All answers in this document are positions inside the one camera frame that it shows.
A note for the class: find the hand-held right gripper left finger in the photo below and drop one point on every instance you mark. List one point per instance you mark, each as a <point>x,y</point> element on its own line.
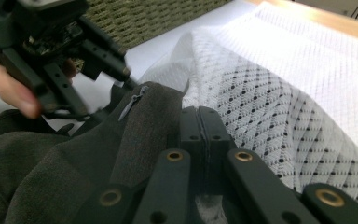
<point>191,127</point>

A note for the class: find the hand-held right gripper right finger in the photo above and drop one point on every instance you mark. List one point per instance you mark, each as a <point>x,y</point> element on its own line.
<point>214,127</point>

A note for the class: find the green woven basket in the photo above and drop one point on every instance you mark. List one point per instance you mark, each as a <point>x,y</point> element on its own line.
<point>155,21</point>

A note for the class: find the dark garment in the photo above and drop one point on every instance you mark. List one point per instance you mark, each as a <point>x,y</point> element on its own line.
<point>74,161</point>

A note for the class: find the white table mat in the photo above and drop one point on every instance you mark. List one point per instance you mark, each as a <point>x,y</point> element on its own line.
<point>167,46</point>

